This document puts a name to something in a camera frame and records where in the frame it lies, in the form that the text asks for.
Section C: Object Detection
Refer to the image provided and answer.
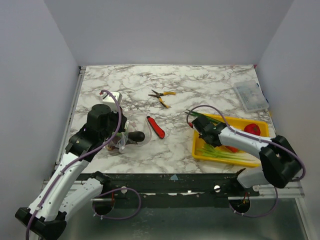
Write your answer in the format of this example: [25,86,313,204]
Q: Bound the purple toy eggplant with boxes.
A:
[128,131,145,143]

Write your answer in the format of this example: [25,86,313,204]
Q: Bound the clear zip top bag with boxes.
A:
[105,112,152,154]

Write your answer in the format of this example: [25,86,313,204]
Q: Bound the orange toy carrot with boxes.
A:
[226,146,239,153]

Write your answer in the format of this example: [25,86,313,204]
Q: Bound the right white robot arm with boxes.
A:
[190,115,304,196]

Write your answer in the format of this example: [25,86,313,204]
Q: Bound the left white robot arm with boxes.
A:
[15,102,127,240]

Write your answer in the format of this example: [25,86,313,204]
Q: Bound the green celery toy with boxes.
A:
[195,143,259,163]

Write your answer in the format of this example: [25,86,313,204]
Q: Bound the green onion toy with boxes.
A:
[184,109,221,124]

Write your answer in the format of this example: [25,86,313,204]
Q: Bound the red toy tomato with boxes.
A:
[243,123,261,136]

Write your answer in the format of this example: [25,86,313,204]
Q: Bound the red black utility knife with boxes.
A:
[146,116,165,139]

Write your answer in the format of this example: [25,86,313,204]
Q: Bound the yellow plastic tray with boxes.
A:
[192,116,270,168]

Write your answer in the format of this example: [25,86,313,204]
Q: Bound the clear plastic screw box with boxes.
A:
[233,80,269,113]

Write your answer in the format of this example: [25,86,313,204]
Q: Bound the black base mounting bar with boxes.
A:
[103,173,259,208]

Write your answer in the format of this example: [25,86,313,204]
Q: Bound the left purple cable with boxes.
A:
[25,89,124,240]

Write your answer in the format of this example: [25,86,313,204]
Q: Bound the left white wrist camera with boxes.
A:
[99,91,123,112]

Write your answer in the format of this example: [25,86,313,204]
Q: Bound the yellow handled pliers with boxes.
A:
[147,89,177,109]

